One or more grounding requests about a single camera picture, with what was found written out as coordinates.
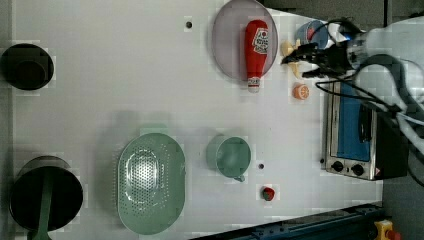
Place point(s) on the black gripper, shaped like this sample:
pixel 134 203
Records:
pixel 331 62

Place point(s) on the red plush ketchup bottle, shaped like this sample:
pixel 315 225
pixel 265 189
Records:
pixel 256 44

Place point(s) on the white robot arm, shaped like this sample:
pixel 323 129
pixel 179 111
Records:
pixel 384 66

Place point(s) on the grey round plate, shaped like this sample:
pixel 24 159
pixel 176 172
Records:
pixel 228 32

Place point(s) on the yellow plush peeled banana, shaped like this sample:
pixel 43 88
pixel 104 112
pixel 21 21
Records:
pixel 288 48

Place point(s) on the blue bowl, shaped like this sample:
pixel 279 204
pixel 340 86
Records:
pixel 313 32

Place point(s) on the orange slice toy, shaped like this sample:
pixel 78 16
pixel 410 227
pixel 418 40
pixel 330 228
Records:
pixel 300 91

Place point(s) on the silver toaster oven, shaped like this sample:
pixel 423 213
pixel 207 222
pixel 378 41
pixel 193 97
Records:
pixel 359 143

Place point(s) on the green cup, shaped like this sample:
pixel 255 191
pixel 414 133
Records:
pixel 229 155

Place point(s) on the red plush strawberry on table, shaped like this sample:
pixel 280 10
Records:
pixel 268 193

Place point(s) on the yellow red emergency button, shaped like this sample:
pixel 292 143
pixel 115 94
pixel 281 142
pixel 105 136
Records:
pixel 385 231

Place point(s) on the green perforated colander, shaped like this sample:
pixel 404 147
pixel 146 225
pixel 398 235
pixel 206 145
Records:
pixel 151 183

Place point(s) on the black round container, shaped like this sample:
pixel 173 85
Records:
pixel 27 66

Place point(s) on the black pot with green ladle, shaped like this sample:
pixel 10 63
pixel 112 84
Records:
pixel 46 196

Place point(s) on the blue metal rail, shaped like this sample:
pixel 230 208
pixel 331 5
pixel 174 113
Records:
pixel 353 223

